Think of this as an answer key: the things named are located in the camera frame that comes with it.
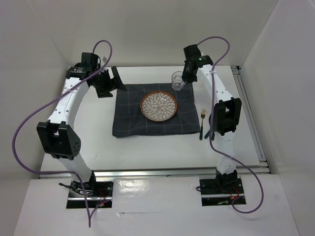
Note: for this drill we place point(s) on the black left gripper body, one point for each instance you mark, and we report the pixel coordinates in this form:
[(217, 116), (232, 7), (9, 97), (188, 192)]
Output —
[(103, 83)]

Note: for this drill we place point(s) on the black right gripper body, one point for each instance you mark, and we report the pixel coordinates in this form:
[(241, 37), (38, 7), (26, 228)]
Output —
[(187, 75)]

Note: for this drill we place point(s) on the clear plastic cup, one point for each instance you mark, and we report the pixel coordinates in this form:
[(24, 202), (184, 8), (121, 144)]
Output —
[(177, 81)]

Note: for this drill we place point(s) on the dark checked cloth napkin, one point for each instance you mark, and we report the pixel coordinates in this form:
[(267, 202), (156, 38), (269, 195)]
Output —
[(129, 120)]

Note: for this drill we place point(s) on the floral plate orange rim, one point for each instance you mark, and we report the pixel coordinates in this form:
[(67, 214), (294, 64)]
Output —
[(158, 106)]

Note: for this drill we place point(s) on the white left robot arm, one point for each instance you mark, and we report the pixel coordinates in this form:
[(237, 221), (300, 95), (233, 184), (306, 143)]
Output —
[(57, 134)]

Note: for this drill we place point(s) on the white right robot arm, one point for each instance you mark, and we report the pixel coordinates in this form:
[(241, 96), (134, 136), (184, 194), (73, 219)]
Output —
[(224, 118)]

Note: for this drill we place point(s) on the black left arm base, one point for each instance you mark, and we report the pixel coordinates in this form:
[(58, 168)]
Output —
[(100, 196)]

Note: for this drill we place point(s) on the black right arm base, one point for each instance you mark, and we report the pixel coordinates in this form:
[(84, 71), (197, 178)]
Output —
[(214, 195)]

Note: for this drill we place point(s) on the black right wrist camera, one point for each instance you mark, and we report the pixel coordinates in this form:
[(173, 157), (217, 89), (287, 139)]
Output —
[(192, 52)]

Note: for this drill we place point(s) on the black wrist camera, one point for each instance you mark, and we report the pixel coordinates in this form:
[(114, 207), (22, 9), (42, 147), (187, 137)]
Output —
[(90, 61), (192, 52)]

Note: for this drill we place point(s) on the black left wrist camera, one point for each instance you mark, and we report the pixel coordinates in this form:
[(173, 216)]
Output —
[(90, 61)]

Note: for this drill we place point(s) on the gold fork green handle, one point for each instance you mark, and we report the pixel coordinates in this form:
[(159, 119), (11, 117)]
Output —
[(203, 115)]

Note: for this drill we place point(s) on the aluminium right side rail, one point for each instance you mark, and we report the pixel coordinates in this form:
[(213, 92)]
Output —
[(236, 71)]

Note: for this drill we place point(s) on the aluminium front table rail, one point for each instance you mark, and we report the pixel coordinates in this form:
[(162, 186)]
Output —
[(261, 169)]

